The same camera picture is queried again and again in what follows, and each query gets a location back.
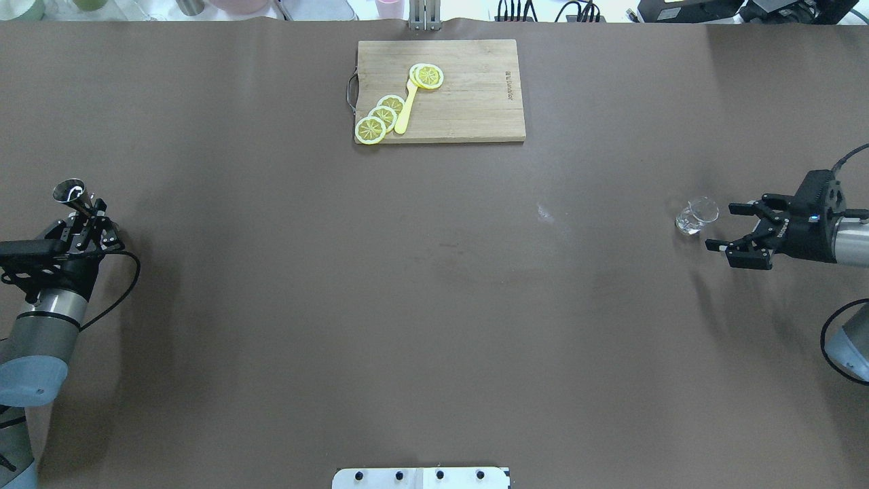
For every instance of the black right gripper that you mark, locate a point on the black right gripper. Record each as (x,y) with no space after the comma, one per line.
(805,238)

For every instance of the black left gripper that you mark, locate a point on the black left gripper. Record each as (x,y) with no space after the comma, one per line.
(76,272)

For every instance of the steel double jigger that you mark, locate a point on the steel double jigger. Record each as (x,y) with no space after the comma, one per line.
(74,194)

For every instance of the small clear glass cup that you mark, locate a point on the small clear glass cup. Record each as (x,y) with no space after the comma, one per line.
(698,213)

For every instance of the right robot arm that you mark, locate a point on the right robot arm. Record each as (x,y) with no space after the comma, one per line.
(843,338)

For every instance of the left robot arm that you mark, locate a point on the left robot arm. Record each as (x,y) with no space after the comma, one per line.
(35,364)

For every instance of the pink cup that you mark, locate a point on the pink cup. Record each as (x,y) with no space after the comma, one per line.
(390,9)

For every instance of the black computer equipment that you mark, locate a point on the black computer equipment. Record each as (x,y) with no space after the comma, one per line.
(744,12)

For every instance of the wooden cutting board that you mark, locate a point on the wooden cutting board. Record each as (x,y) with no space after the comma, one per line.
(480,100)

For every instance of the lemon slice middle of row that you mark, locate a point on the lemon slice middle of row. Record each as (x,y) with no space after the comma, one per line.
(386,114)

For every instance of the lemon slice of row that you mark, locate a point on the lemon slice of row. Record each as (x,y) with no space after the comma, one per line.
(386,114)
(392,101)

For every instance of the lemon slice upper of row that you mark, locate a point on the lemon slice upper of row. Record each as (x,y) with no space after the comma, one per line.
(392,101)

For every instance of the lemon slice on fork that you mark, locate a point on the lemon slice on fork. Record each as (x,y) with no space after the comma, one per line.
(426,76)

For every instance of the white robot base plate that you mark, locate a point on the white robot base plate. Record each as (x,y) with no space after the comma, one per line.
(423,477)

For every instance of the aluminium frame post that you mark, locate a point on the aluminium frame post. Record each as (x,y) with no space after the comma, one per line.
(425,15)

